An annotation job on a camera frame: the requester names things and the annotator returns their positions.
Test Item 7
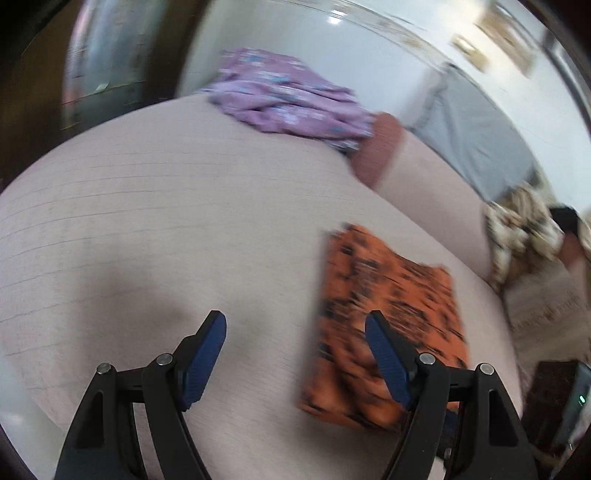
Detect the beige patterned rug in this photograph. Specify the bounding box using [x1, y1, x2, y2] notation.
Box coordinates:
[503, 258, 591, 370]

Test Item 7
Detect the beige checked mattress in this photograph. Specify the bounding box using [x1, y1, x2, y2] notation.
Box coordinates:
[0, 90, 525, 480]

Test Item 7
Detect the dark brown object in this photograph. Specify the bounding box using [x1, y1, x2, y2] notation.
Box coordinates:
[526, 360, 578, 450]

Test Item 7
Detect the cream patterned cloth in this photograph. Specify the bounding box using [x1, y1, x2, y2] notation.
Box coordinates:
[482, 182, 566, 294]

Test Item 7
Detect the beige bolster with reddish end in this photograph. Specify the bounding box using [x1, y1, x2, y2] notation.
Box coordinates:
[353, 113, 504, 287]

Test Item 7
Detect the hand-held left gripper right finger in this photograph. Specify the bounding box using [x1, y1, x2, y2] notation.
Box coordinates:
[365, 310, 539, 480]

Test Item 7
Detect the orange black floral garment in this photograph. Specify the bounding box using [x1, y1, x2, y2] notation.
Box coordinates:
[298, 223, 469, 432]

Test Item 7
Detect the small wooden wall frame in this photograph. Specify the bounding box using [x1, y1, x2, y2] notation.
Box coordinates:
[450, 34, 490, 70]

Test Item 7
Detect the wooden door with stained glass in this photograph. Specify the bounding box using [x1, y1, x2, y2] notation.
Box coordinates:
[0, 0, 195, 185]

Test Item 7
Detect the large wooden wall frame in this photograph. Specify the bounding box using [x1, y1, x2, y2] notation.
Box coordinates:
[475, 0, 536, 75]

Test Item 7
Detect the purple floral cloth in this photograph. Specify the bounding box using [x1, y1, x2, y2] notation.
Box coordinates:
[208, 46, 376, 155]

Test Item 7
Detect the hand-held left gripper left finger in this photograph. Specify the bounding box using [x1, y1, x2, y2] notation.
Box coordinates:
[54, 310, 228, 480]

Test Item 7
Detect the grey bedsheet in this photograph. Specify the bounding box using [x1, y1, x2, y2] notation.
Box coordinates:
[409, 62, 541, 204]

